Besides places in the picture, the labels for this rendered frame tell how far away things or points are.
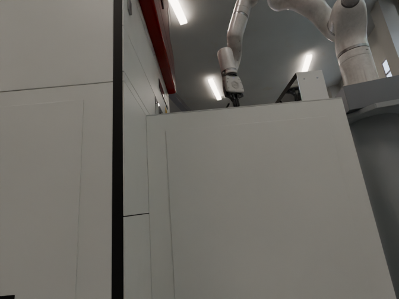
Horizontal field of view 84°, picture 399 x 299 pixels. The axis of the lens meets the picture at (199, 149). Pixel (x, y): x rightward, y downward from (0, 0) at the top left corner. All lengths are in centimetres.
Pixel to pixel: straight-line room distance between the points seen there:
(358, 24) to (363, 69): 20
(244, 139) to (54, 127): 49
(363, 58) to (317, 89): 33
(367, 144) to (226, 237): 67
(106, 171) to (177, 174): 23
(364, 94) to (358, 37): 29
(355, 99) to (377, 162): 25
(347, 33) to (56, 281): 128
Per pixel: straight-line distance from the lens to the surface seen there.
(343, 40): 124
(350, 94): 103
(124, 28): 66
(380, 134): 107
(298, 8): 138
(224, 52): 129
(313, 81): 92
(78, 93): 59
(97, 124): 54
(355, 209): 78
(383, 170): 105
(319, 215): 73
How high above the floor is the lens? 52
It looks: 14 degrees up
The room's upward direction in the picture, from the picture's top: 5 degrees counter-clockwise
